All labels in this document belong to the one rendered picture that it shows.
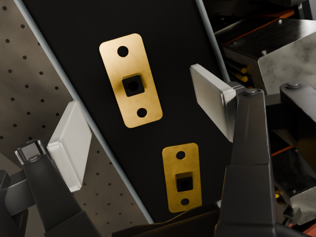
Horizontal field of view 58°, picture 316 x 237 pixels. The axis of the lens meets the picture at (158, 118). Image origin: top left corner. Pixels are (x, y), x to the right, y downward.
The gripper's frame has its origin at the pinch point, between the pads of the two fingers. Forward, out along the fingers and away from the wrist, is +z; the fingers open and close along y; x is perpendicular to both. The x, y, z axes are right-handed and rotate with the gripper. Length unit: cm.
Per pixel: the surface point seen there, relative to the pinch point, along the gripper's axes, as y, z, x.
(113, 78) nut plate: -1.8, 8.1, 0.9
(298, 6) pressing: 25.9, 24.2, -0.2
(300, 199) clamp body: 20.4, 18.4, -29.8
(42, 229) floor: -81, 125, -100
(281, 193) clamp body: 18.8, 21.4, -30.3
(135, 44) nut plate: 1.0, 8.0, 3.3
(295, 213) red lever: 18.8, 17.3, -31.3
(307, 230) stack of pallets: 59, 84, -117
